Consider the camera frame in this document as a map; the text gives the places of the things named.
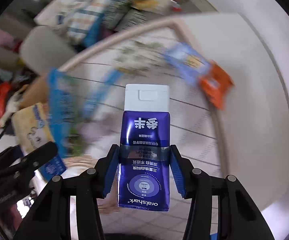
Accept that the long blue snack packet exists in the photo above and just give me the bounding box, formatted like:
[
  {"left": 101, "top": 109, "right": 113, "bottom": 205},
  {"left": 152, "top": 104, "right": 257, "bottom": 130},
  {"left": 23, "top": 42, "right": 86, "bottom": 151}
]
[{"left": 47, "top": 69, "right": 122, "bottom": 158}]

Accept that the purple toothpaste tube white cap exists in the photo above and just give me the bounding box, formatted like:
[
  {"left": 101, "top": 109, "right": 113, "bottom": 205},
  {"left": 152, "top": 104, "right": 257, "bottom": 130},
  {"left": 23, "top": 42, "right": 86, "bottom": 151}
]
[{"left": 118, "top": 84, "right": 170, "bottom": 212}]

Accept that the orange snack packet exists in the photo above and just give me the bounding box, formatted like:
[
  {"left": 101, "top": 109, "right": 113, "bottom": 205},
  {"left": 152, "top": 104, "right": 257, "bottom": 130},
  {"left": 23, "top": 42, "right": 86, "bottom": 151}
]
[{"left": 199, "top": 62, "right": 234, "bottom": 110}]

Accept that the blue cartoon tissue pack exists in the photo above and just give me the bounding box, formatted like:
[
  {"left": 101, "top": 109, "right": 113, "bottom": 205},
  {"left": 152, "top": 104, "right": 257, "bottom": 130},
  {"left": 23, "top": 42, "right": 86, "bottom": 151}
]
[{"left": 163, "top": 42, "right": 211, "bottom": 86}]

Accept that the yellow tissue pack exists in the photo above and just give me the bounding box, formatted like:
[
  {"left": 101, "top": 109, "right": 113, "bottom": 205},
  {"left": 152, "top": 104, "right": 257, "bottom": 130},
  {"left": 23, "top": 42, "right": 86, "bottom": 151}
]
[{"left": 12, "top": 102, "right": 66, "bottom": 181}]

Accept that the grey chair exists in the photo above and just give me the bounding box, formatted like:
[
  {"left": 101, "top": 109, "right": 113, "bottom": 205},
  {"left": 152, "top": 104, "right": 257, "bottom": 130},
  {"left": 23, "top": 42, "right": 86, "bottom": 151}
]
[{"left": 20, "top": 25, "right": 77, "bottom": 75}]

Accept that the plaid blanket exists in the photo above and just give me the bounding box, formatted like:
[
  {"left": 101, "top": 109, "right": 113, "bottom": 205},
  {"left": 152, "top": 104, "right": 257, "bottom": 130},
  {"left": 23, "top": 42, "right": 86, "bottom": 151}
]
[{"left": 55, "top": 0, "right": 119, "bottom": 48}]

